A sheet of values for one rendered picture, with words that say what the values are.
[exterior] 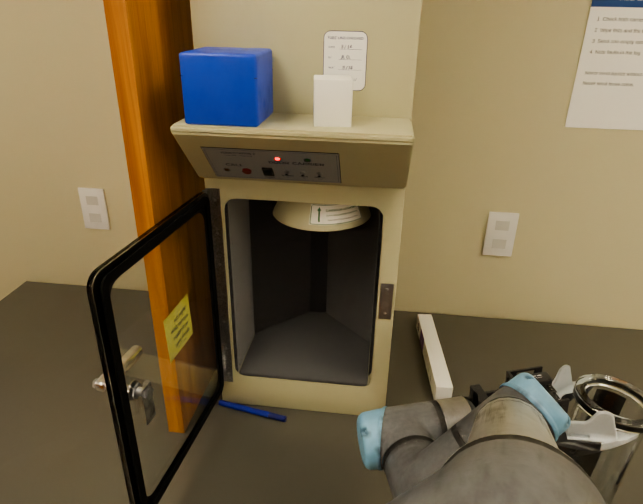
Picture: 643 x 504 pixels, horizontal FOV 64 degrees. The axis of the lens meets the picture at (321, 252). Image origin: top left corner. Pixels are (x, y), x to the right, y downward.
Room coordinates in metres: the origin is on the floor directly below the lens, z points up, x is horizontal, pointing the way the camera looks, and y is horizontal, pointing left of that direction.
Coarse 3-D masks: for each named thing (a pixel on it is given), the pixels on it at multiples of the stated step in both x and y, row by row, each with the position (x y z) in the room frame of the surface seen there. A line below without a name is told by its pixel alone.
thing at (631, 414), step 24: (576, 384) 0.59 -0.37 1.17; (600, 384) 0.61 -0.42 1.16; (624, 384) 0.60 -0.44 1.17; (576, 408) 0.57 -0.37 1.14; (600, 408) 0.54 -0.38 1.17; (624, 408) 0.59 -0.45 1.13; (576, 456) 0.54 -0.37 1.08; (600, 456) 0.53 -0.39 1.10; (624, 456) 0.52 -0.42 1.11; (600, 480) 0.52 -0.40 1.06
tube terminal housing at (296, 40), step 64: (192, 0) 0.80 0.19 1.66; (256, 0) 0.79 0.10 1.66; (320, 0) 0.78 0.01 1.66; (384, 0) 0.77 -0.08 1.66; (320, 64) 0.78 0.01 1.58; (384, 64) 0.77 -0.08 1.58; (256, 192) 0.79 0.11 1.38; (320, 192) 0.78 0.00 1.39; (384, 192) 0.77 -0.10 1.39; (384, 256) 0.77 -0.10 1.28; (384, 320) 0.77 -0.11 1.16; (256, 384) 0.79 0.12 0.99; (320, 384) 0.78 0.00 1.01; (384, 384) 0.77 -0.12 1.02
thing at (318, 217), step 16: (288, 208) 0.83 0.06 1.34; (304, 208) 0.81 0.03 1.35; (320, 208) 0.81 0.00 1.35; (336, 208) 0.81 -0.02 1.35; (352, 208) 0.82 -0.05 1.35; (368, 208) 0.87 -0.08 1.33; (288, 224) 0.81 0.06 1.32; (304, 224) 0.80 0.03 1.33; (320, 224) 0.80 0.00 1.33; (336, 224) 0.80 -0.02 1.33; (352, 224) 0.81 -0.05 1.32
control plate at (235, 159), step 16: (208, 160) 0.73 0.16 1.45; (224, 160) 0.73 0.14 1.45; (240, 160) 0.72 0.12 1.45; (256, 160) 0.72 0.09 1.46; (272, 160) 0.71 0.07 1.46; (288, 160) 0.71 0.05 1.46; (320, 160) 0.70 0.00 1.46; (336, 160) 0.70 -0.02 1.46; (224, 176) 0.76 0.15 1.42; (240, 176) 0.76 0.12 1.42; (256, 176) 0.75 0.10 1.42; (272, 176) 0.75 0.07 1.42; (288, 176) 0.74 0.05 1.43; (304, 176) 0.74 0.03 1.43; (336, 176) 0.73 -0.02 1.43
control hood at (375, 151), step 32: (192, 128) 0.68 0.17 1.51; (224, 128) 0.68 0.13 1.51; (256, 128) 0.68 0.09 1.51; (288, 128) 0.68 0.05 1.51; (320, 128) 0.68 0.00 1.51; (352, 128) 0.69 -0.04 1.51; (384, 128) 0.69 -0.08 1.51; (192, 160) 0.74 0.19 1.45; (352, 160) 0.69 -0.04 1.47; (384, 160) 0.69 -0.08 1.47
